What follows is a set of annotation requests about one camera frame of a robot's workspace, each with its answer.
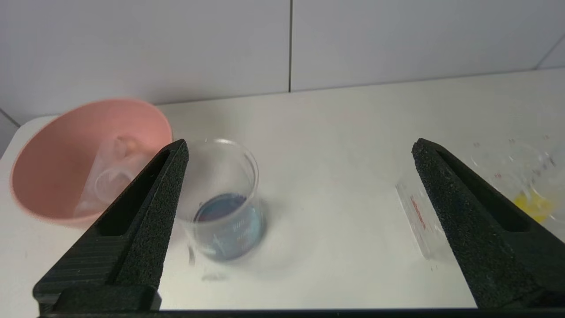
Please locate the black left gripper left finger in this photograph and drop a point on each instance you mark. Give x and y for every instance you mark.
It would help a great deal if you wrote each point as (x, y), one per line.
(126, 247)

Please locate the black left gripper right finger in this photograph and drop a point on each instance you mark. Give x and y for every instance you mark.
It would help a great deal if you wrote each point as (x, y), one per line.
(499, 256)

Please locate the test tube with blue pigment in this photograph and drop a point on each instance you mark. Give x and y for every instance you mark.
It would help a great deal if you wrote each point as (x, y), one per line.
(103, 190)

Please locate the test tube with yellow pigment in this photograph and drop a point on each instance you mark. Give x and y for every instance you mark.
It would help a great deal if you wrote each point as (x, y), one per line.
(534, 205)

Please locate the clear acrylic test tube rack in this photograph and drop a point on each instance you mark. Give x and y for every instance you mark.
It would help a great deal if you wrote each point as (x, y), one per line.
(419, 221)

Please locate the pink plastic bowl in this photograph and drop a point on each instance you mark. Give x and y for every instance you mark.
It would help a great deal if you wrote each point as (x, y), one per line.
(57, 168)

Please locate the clear glass beaker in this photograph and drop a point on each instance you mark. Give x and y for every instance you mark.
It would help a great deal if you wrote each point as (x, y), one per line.
(229, 221)

